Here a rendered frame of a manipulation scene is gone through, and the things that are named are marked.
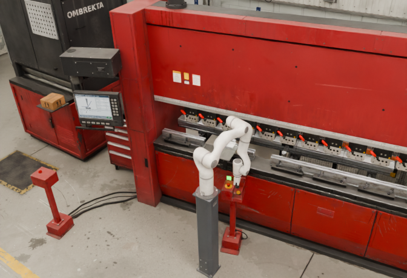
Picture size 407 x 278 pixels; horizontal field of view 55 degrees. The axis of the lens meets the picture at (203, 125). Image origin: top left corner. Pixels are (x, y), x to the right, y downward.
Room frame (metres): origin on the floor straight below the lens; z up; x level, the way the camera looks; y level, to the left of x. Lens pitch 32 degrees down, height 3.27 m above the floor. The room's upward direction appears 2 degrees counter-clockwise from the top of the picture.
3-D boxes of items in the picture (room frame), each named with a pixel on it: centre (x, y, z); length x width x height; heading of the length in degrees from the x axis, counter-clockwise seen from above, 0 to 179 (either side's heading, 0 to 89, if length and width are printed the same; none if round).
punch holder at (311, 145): (2.94, -0.97, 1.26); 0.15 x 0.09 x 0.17; 64
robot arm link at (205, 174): (2.58, 0.01, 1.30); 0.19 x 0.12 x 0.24; 39
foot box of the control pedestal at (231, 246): (2.85, -0.26, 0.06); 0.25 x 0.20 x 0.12; 163
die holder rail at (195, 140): (3.53, 0.22, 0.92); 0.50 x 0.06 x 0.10; 64
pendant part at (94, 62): (3.46, 1.04, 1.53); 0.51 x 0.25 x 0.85; 80
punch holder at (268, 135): (3.12, -0.61, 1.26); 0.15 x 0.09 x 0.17; 64
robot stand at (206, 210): (2.56, -0.01, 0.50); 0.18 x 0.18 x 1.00; 55
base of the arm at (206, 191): (2.56, -0.01, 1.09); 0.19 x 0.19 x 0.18
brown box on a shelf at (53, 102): (4.23, 1.84, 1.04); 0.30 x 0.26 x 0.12; 55
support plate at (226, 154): (3.15, -0.21, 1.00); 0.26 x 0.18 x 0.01; 154
